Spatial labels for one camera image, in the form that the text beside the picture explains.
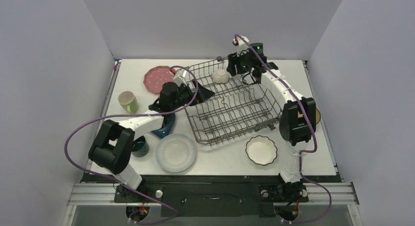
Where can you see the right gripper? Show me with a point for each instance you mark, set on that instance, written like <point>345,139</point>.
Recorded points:
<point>234,66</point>

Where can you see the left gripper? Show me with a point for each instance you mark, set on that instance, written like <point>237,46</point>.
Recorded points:
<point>202,93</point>

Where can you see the small white cup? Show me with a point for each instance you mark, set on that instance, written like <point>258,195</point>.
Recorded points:
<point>220,76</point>

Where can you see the pink polka dot plate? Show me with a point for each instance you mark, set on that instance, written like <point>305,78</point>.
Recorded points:
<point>155,78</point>

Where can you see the blue leaf-shaped plate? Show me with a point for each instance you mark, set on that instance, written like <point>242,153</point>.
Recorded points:
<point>167,126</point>

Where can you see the white deep plate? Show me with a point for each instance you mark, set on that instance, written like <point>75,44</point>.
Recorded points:
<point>176,153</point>

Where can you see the light green mug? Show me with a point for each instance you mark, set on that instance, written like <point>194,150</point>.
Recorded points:
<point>128,102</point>

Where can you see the white fluted bowl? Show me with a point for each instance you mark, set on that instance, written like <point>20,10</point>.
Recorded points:
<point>261,150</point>

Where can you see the dark green mug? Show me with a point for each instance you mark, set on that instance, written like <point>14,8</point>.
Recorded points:
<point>140,147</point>

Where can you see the brown floral mug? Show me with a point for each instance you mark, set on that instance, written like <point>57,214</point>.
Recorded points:
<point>318,116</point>

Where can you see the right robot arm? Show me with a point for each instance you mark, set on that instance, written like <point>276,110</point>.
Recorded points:
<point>297,123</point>

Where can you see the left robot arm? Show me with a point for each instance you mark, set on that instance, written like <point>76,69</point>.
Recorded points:
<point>113,145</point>

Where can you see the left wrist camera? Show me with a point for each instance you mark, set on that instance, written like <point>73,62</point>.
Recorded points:
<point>179,75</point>

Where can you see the grey wire dish rack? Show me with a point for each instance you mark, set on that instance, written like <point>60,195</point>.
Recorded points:
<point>236,109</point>

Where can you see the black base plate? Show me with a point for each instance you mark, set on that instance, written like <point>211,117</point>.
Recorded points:
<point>218,196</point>

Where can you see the aluminium rail frame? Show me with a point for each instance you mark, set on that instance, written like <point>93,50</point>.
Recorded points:
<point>103,194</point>

